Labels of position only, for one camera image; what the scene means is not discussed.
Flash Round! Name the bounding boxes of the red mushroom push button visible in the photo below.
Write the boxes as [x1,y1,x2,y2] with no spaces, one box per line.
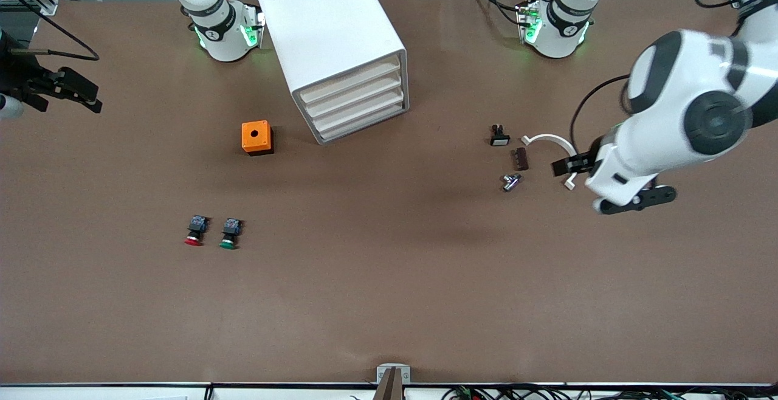
[184,215,210,247]

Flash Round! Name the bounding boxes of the white plastic drawer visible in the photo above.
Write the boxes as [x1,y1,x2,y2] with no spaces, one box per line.
[311,88,409,144]
[302,72,407,128]
[295,55,405,112]

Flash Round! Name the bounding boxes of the green mushroom push button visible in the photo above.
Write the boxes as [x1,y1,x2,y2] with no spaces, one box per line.
[219,218,244,250]

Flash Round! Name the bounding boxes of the white drawer cabinet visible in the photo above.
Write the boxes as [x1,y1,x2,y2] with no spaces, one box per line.
[254,0,410,145]

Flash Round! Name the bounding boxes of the white curved pipe clamp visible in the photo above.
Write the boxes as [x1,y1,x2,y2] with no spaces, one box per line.
[521,134,578,191]

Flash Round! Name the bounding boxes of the orange box with hole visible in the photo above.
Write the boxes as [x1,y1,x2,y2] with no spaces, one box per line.
[241,120,275,156]

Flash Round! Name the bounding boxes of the black cable bundle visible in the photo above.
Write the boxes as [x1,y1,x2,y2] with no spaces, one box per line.
[442,385,778,400]

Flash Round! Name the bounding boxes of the grey metal bracket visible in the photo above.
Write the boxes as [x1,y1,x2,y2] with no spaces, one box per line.
[376,364,411,400]

